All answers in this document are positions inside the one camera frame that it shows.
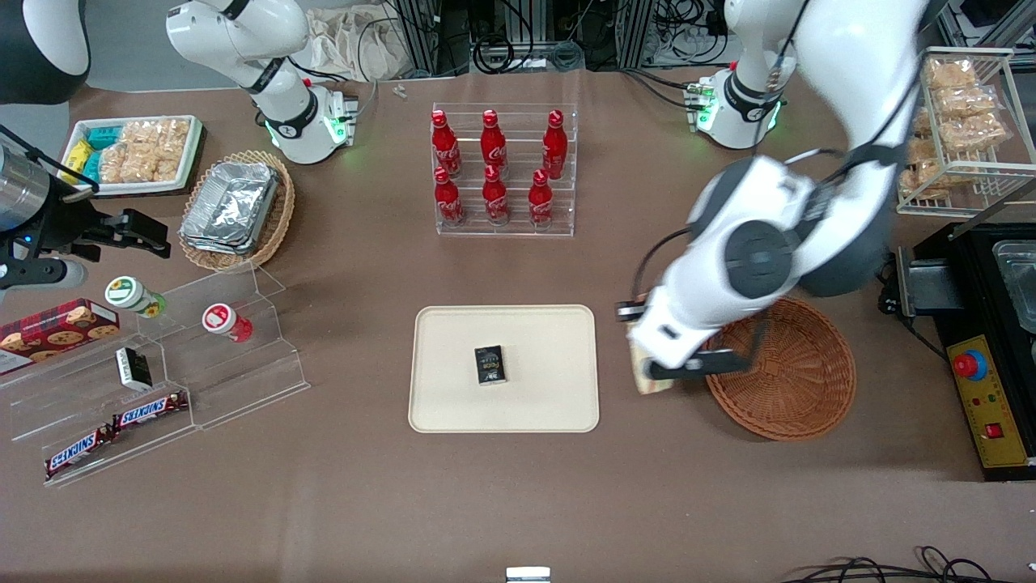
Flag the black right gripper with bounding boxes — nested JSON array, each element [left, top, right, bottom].
[[32, 188, 171, 262]]

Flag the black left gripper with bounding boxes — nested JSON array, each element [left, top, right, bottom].
[[615, 301, 758, 382]]

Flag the triangular sandwich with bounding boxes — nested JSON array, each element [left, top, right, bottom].
[[631, 336, 674, 396]]

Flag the aluminium foil tray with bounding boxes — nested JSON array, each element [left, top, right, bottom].
[[180, 233, 258, 257], [180, 160, 280, 248]]

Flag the white rectangular snack tray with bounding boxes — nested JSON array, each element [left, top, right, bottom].
[[61, 115, 203, 197]]

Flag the beige plastic serving tray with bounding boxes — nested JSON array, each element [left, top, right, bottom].
[[408, 304, 601, 434]]

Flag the light tan wicker basket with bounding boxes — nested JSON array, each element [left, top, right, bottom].
[[178, 150, 296, 272]]

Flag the brown wicker basket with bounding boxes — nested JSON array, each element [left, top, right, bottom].
[[701, 296, 857, 442]]

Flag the green lid snack cup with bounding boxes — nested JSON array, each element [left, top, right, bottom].
[[105, 275, 168, 318]]

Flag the clear rice cracker packet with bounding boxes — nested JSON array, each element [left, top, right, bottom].
[[121, 119, 192, 153], [97, 144, 184, 184]]

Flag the red cookie box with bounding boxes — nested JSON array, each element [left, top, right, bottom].
[[0, 298, 121, 375]]

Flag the red lid snack cup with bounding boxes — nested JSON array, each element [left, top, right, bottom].
[[202, 303, 253, 343]]

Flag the small black white box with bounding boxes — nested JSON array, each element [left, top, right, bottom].
[[115, 347, 153, 392]]

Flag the small black box gold print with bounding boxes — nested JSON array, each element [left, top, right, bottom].
[[474, 345, 507, 386]]

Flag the snickers chocolate bar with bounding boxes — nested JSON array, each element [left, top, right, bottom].
[[112, 391, 191, 430], [45, 425, 118, 479]]

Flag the red cola bottle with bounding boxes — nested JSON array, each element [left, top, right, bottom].
[[542, 109, 569, 181], [431, 109, 462, 179], [433, 166, 466, 228], [481, 109, 508, 179], [482, 164, 511, 226], [528, 168, 554, 229]]

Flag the clear acrylic step shelf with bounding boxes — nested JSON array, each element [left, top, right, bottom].
[[0, 324, 197, 488], [138, 263, 311, 432]]

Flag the clear acrylic bottle rack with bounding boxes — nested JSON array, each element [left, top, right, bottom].
[[431, 103, 580, 237]]

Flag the crumpled beige plastic bag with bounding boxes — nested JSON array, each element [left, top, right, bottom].
[[306, 6, 415, 82]]

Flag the black electric grill appliance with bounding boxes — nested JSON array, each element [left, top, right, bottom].
[[878, 223, 1036, 483]]

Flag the yellow control box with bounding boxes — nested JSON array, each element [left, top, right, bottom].
[[947, 336, 1033, 470]]

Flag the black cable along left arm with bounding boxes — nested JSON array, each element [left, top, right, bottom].
[[631, 0, 899, 302]]

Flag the aluminium profile frame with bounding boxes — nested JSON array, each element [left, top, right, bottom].
[[619, 0, 658, 67], [395, 0, 472, 75]]

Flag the coiled black background cables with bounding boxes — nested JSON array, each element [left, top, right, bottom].
[[473, 28, 585, 75]]

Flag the tangled black background cables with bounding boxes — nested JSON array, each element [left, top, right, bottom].
[[654, 0, 733, 67]]

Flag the white wire basket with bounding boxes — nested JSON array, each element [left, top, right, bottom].
[[894, 46, 1036, 217]]

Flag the black floor cable bundle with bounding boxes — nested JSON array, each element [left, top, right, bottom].
[[781, 546, 1017, 583]]

